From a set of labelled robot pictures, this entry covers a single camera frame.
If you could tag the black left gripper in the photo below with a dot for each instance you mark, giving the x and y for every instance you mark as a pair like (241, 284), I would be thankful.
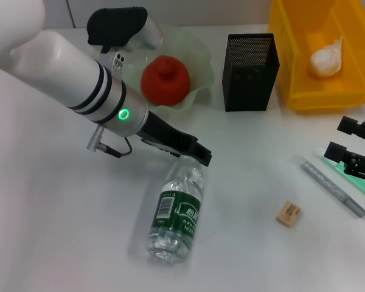
(170, 138)

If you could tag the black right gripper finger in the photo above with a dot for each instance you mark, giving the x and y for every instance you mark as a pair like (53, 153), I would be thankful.
(336, 150)
(349, 125)

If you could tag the grey glitter pen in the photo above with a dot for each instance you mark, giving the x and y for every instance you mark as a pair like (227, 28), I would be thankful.
(331, 187)

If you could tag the green pen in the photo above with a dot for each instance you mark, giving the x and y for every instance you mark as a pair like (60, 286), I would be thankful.
(362, 185)

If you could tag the clear green-label water bottle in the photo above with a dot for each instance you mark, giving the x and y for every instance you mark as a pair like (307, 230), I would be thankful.
(176, 213)

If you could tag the white paper ball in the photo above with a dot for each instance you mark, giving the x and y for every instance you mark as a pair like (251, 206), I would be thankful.
(325, 59)

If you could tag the tan eraser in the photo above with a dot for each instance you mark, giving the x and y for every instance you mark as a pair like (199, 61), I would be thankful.
(288, 213)

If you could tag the red-orange fruit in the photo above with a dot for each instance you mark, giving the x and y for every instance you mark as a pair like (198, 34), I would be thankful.
(165, 80)

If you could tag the black mesh pen holder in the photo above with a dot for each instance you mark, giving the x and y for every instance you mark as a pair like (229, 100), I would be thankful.
(249, 82)

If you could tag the green glass fruit plate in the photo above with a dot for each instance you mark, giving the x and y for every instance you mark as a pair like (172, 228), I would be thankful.
(197, 51)

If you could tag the yellow plastic bin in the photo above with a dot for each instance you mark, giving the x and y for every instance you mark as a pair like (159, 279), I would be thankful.
(295, 76)

